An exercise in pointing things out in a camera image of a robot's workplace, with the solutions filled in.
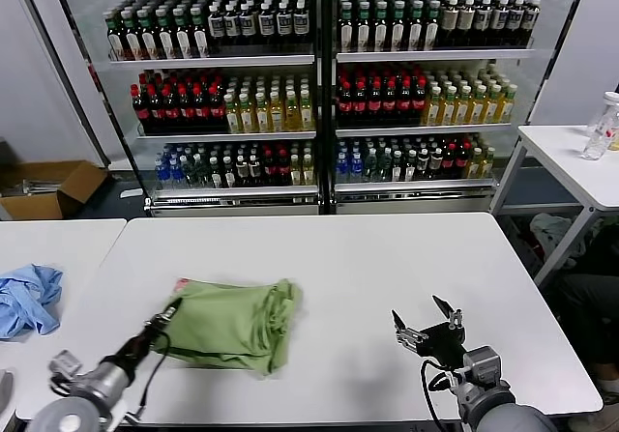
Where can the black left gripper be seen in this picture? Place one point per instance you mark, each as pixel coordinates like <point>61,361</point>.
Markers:
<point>156,328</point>

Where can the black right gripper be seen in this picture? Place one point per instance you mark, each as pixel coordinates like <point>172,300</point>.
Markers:
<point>442,342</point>

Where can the light green t-shirt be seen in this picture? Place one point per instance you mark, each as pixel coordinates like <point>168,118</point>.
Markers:
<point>227,321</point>

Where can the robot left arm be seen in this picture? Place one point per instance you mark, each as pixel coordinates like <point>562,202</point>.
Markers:
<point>111,374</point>

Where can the seated person dark clothes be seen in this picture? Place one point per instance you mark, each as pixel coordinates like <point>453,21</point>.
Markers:
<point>590,306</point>

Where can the small white flat object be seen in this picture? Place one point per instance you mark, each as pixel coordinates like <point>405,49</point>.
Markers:
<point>130,192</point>

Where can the small blue drink bottle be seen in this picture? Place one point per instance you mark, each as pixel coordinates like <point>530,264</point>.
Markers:
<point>356,165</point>
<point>158,172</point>
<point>174,170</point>
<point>341,165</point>

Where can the small green tinted bottle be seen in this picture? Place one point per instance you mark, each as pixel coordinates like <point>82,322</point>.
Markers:
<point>370,165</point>
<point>383,165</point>
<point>200,172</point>
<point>188,172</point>

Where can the small dark drink bottle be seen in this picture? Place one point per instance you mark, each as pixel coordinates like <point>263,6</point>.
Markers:
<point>409,165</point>
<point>396,165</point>
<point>214,173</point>
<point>422,164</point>
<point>435,163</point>
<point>253,172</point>
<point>227,173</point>
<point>240,172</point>

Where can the crumpled light blue shirt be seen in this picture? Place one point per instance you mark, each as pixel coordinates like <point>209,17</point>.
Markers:
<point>29,296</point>

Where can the crumpled grey-green garment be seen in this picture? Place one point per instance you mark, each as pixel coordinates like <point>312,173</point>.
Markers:
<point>553,234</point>

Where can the small red cap cola bottle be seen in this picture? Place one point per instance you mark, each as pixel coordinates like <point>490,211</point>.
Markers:
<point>267,169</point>
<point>462,159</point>
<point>282,169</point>
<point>449,160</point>

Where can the small yellow drink bottle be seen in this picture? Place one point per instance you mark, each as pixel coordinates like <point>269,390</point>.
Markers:
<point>306,171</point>
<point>475,162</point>
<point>488,161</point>
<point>294,172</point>

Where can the open cardboard box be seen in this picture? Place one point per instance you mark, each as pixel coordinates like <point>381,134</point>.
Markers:
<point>42,204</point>

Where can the bundle of metal rods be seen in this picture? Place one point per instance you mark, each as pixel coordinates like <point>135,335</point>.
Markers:
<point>33,187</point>

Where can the yellow drink bottle white cap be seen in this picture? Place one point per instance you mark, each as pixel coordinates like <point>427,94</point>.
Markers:
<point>275,115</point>
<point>492,107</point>
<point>478,107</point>
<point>463,108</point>
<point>434,109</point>
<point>230,116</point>
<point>449,108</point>
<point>304,114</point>
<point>260,116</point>
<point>245,116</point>
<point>506,106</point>
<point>290,115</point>

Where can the white side table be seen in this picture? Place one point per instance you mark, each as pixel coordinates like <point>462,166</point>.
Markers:
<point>556,146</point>

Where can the clear bottle red label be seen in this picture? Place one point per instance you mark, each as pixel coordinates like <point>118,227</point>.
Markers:
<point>598,136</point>

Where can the clear bottle yellow label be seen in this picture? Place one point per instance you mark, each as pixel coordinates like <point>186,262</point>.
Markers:
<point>614,138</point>

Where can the green cap dark tea bottle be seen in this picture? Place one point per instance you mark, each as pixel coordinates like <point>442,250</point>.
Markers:
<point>165,37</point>
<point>346,32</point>
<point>130,39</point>
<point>182,37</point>
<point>398,30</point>
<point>199,37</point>
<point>380,31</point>
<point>147,38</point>
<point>113,39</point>
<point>363,31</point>
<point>415,30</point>
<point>432,29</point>

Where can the white cap blue label bottle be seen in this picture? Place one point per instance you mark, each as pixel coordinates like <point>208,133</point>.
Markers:
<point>265,22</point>
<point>247,23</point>
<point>300,20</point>
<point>231,23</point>
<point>530,17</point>
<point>499,18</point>
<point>282,21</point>
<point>515,18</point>
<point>482,19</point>
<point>215,24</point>

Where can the white cap beige label bottle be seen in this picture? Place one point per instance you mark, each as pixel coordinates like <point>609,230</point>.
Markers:
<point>465,20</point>
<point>449,20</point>

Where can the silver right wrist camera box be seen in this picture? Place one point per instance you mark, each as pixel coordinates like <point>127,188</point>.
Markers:
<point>483,364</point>

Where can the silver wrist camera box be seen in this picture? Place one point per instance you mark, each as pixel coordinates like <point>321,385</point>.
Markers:
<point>483,364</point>
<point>65,362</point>

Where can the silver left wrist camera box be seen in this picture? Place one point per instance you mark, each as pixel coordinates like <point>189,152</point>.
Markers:
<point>65,362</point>

